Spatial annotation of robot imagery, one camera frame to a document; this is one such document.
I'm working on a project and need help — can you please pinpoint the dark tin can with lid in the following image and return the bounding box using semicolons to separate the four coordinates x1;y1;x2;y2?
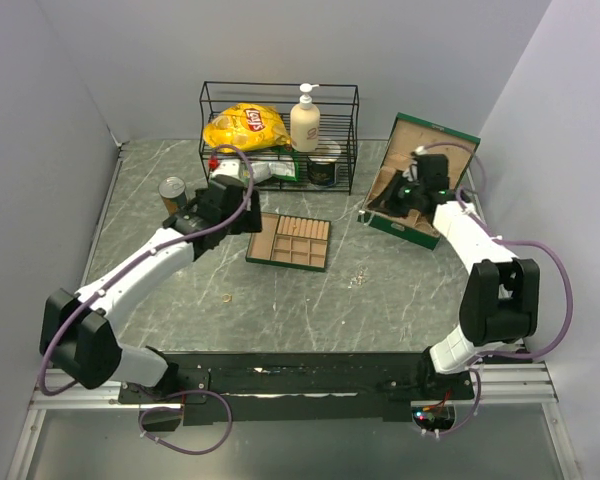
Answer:
307;140;341;187

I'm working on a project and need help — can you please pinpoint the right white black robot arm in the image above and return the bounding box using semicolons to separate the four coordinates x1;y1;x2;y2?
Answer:
378;147;540;399

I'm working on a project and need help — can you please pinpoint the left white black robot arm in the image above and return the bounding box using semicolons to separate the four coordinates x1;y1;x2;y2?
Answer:
39;175;262;402

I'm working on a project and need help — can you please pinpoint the brown food can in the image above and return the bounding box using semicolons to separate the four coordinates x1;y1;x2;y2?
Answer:
158;176;188;215

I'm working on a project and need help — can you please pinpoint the cream lotion pump bottle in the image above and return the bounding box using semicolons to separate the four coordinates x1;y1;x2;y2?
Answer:
290;83;320;153

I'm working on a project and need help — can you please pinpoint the yellow chips bag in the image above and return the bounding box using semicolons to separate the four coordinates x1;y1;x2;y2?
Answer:
202;103;291;151

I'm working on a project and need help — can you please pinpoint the aluminium rail frame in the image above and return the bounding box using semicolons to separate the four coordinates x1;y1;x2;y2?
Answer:
4;362;581;480

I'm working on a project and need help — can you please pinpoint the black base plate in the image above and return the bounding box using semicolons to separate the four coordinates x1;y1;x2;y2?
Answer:
119;352;485;426

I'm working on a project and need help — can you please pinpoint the green white snack bag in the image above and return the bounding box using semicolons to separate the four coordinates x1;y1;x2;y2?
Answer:
211;147;300;194

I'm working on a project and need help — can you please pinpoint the silver chain jewelry pile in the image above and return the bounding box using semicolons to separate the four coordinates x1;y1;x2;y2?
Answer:
348;267;368;289

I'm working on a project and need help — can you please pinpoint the black wire shelf rack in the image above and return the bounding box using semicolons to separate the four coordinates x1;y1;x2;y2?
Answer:
198;80;360;193

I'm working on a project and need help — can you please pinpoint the green jewelry box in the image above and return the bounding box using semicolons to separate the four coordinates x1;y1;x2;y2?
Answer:
358;113;480;250

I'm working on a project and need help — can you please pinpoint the green jewelry tray insert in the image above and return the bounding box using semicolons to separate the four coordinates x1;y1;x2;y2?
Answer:
245;212;332;272

